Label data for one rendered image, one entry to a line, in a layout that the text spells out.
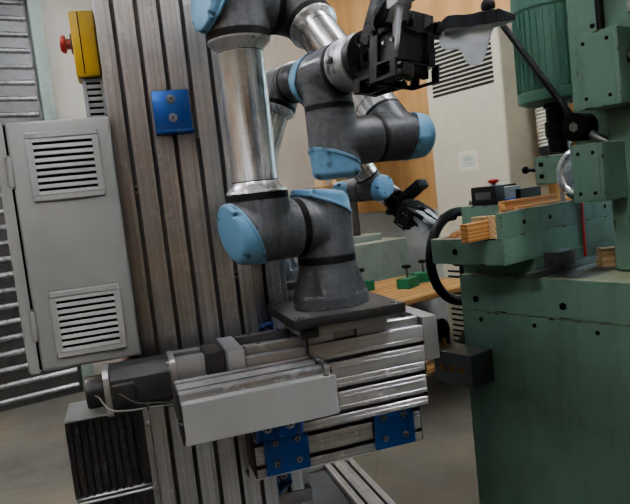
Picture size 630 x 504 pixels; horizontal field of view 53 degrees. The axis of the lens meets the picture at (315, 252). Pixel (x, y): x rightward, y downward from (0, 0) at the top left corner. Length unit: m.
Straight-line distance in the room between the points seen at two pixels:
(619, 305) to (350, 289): 0.55
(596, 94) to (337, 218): 0.58
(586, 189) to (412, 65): 0.71
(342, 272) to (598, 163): 0.57
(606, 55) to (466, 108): 1.99
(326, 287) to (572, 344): 0.57
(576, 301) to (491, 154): 1.88
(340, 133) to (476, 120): 2.41
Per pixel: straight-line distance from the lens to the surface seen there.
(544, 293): 1.50
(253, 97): 1.17
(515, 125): 3.25
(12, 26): 4.20
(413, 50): 0.82
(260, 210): 1.14
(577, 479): 1.60
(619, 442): 1.51
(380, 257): 3.86
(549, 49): 1.64
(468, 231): 1.39
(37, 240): 1.29
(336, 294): 1.21
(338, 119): 0.94
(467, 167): 3.37
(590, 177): 1.43
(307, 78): 0.96
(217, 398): 1.07
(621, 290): 1.41
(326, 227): 1.20
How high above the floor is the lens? 1.04
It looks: 5 degrees down
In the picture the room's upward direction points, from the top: 6 degrees counter-clockwise
